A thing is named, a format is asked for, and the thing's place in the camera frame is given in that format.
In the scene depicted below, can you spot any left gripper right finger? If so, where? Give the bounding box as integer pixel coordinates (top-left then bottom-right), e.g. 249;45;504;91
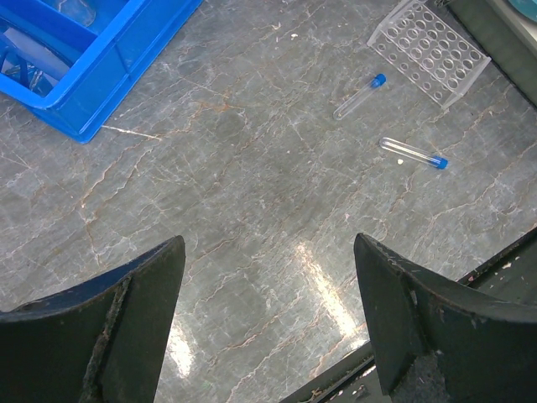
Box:
354;233;536;402

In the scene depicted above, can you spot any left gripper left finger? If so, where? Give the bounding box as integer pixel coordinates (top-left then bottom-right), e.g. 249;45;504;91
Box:
1;236;185;402

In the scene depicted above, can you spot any test tube blue cap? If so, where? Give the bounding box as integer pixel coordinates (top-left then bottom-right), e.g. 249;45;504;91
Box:
379;137;448;170
333;73;387;120

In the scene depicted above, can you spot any clear glass jar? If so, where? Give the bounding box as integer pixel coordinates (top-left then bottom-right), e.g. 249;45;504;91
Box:
53;0;96;27

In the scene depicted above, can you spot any thin glass rod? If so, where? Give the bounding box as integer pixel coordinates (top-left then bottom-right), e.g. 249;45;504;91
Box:
102;125;161;141

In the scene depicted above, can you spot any blue divided plastic bin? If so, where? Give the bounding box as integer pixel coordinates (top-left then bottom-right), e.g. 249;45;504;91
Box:
1;1;200;144

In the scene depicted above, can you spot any clear well plate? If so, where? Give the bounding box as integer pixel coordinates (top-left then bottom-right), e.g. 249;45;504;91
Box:
367;1;491;109

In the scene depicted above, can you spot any dark green tray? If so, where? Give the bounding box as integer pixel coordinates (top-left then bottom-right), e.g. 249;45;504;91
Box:
435;1;536;104

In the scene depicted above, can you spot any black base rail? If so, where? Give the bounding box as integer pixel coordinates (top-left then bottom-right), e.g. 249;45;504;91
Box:
289;231;536;402

